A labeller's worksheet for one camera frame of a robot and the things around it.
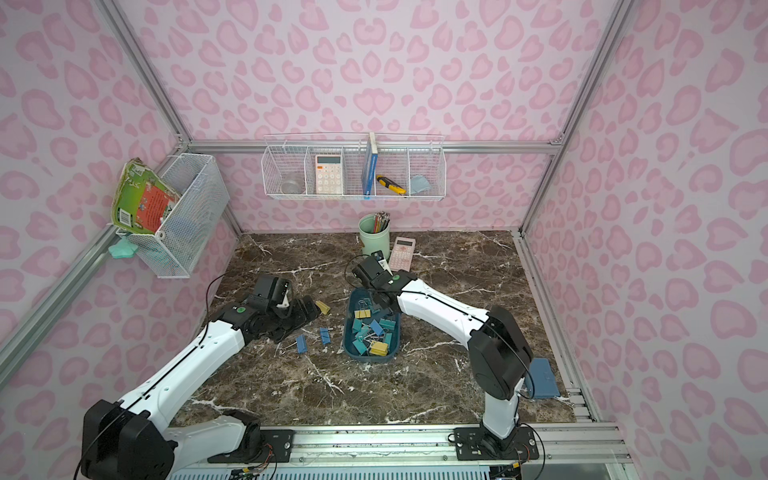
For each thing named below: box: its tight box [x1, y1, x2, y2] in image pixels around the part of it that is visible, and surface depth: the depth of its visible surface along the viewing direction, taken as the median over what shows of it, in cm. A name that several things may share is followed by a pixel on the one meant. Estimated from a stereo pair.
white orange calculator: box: [315, 154, 343, 195], surface depth 96 cm
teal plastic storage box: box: [343, 287, 401, 362], surface depth 92 cm
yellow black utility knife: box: [376, 174, 407, 196], surface depth 98 cm
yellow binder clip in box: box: [369, 341, 389, 357], surface depth 89 cm
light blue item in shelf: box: [410, 175, 432, 193], surface depth 102 cm
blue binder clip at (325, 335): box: [320, 327, 331, 345], surface depth 93 cm
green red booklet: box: [111, 158, 181, 234], surface depth 73 cm
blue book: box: [362, 132, 379, 196], surface depth 89 cm
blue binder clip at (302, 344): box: [296, 334, 308, 354], surface depth 92 cm
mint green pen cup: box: [358, 211, 391, 261], surface depth 105 cm
